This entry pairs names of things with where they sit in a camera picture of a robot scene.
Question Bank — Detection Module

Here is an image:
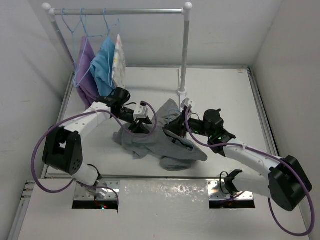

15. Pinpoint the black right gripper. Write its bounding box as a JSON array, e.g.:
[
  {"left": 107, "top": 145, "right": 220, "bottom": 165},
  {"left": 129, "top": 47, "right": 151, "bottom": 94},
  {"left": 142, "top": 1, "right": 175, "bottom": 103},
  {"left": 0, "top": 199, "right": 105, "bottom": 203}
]
[{"left": 164, "top": 110, "right": 213, "bottom": 139}]

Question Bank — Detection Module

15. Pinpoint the grey t shirt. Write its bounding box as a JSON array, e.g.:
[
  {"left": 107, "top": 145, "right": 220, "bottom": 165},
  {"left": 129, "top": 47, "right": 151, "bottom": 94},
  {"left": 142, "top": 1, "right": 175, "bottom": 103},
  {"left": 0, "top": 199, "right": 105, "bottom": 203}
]
[{"left": 112, "top": 98, "right": 208, "bottom": 172}]

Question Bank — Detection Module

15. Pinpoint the blue wire hanger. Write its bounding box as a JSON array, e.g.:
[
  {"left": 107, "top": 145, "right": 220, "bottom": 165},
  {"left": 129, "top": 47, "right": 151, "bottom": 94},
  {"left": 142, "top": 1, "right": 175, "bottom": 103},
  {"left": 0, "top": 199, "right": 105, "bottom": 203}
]
[{"left": 167, "top": 109, "right": 182, "bottom": 124}]

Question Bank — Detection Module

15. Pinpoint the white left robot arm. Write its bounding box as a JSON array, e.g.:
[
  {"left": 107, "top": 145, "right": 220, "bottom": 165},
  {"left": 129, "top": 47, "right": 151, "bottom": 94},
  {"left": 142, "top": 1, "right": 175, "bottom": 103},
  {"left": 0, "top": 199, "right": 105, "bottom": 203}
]
[{"left": 42, "top": 87, "right": 156, "bottom": 187}]

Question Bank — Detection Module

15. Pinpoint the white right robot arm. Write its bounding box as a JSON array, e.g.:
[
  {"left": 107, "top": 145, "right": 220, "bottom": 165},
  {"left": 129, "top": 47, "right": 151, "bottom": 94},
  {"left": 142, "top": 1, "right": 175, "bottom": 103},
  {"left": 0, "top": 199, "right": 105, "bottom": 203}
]
[{"left": 164, "top": 107, "right": 313, "bottom": 212}]

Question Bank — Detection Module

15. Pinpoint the white patterned hanging shirt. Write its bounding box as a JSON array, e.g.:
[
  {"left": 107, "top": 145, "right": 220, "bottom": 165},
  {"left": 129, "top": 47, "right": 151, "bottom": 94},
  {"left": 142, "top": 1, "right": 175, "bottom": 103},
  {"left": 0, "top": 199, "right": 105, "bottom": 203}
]
[{"left": 111, "top": 34, "right": 126, "bottom": 89}]

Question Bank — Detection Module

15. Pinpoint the purple hanging shirt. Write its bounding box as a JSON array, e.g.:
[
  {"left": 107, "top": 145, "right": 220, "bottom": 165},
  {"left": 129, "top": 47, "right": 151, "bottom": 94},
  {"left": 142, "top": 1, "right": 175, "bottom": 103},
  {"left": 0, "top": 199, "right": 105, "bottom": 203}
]
[{"left": 74, "top": 36, "right": 100, "bottom": 108}]

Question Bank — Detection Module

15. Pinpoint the blue hanger with purple shirt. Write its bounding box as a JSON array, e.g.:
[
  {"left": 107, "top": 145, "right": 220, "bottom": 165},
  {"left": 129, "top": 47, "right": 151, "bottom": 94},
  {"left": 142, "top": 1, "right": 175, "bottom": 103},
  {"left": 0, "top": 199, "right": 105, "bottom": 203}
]
[{"left": 73, "top": 7, "right": 106, "bottom": 88}]

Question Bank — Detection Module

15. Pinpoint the blue hanging shirt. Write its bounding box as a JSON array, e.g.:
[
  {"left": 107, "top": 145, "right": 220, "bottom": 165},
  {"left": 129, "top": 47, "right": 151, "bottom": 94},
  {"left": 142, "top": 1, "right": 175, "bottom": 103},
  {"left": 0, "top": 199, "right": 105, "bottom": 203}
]
[{"left": 90, "top": 38, "right": 115, "bottom": 96}]

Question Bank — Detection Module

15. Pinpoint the white metal clothes rack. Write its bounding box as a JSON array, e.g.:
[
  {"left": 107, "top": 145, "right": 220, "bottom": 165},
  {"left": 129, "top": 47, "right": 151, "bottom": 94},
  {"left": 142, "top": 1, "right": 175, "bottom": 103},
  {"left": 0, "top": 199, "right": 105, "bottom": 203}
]
[{"left": 41, "top": 1, "right": 193, "bottom": 101}]

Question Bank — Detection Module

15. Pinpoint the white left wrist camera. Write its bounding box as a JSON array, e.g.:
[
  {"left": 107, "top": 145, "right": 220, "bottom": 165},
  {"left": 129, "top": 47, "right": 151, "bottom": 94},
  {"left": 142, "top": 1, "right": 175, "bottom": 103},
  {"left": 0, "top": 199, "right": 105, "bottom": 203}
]
[{"left": 133, "top": 104, "right": 149, "bottom": 120}]

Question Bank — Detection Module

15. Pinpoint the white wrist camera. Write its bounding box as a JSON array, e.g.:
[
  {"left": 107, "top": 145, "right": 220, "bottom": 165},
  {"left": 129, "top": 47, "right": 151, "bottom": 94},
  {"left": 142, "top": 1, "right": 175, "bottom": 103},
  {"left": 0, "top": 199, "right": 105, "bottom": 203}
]
[
  {"left": 133, "top": 104, "right": 149, "bottom": 120},
  {"left": 180, "top": 98, "right": 195, "bottom": 109}
]

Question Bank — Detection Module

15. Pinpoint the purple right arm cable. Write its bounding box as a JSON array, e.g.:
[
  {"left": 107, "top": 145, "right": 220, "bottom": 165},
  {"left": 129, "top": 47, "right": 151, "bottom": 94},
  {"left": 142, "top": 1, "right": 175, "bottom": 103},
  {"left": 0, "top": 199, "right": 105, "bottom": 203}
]
[{"left": 183, "top": 106, "right": 315, "bottom": 237}]

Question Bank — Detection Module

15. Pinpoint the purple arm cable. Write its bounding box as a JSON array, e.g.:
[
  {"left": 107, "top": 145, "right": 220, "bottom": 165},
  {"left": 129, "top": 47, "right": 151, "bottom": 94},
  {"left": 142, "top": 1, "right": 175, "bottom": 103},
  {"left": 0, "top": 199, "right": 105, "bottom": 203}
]
[
  {"left": 183, "top": 106, "right": 315, "bottom": 237},
  {"left": 31, "top": 100, "right": 158, "bottom": 201}
]

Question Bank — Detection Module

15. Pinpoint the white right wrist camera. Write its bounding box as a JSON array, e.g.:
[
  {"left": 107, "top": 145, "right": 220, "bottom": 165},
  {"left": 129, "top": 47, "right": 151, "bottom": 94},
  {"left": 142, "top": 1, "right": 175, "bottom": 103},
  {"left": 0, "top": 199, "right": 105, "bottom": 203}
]
[{"left": 180, "top": 98, "right": 195, "bottom": 109}]

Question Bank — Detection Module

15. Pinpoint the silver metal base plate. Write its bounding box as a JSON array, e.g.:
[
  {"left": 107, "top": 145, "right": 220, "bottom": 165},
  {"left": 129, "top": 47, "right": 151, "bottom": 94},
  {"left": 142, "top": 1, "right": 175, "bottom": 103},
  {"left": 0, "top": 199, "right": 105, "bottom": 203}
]
[{"left": 73, "top": 178, "right": 254, "bottom": 204}]

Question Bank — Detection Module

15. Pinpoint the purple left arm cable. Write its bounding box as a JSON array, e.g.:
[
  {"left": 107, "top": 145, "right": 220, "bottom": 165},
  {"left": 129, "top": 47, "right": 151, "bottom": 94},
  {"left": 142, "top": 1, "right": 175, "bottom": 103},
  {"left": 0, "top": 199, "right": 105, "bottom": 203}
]
[{"left": 31, "top": 100, "right": 158, "bottom": 201}]

